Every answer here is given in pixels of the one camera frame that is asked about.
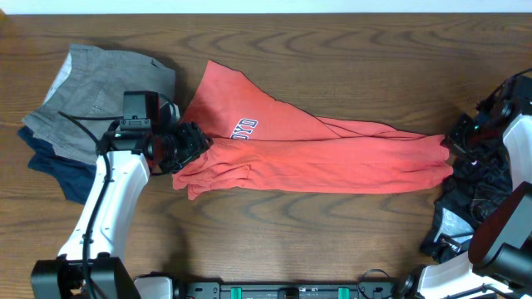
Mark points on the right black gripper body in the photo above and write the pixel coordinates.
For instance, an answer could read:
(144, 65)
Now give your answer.
(473, 142)

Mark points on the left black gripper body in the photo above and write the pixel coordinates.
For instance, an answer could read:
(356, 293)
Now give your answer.
(178, 148)

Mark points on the red printed t-shirt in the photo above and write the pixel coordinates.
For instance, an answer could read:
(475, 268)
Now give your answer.
(263, 143)

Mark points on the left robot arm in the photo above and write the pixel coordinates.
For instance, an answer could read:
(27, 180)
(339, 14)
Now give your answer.
(90, 263)

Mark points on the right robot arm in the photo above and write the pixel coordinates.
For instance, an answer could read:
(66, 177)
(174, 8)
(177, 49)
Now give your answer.
(481, 233)

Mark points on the black patterned garment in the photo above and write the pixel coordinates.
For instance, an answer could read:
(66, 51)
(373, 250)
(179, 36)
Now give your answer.
(470, 196)

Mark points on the folded navy blue garment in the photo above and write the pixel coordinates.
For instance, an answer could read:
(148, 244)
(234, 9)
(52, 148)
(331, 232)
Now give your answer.
(75, 178)

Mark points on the folded grey shorts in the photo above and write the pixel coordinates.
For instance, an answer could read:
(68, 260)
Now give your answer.
(91, 83)

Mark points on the black mounting rail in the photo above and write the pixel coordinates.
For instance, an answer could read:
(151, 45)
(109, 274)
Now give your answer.
(287, 290)

